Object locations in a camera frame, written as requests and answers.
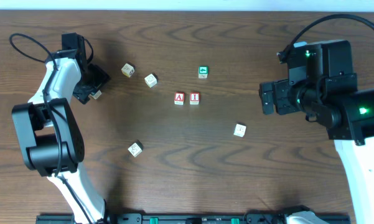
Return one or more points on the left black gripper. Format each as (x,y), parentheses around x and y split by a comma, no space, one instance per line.
(91,86)

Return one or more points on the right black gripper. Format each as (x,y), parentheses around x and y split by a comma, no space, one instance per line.
(274,97)

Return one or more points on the blue number 2 block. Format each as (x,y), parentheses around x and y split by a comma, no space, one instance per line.
(96,95)

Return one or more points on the red letter A block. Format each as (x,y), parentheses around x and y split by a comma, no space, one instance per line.
(179,98)

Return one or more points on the red letter I block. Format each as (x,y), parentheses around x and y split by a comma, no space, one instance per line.
(194,98)

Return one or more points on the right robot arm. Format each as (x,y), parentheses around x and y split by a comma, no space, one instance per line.
(348,116)

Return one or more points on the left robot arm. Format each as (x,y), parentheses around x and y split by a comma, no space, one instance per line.
(50,140)

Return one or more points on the yellow W block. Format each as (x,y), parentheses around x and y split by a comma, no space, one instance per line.
(128,70)

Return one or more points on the yellow C block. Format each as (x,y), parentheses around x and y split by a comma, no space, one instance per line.
(151,80)

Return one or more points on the plain white wooden block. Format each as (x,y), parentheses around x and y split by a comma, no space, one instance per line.
(239,130)

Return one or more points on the dark red sided block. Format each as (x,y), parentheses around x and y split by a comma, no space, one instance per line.
(136,148)

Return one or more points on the green number 4 block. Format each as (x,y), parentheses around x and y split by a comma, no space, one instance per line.
(203,72)

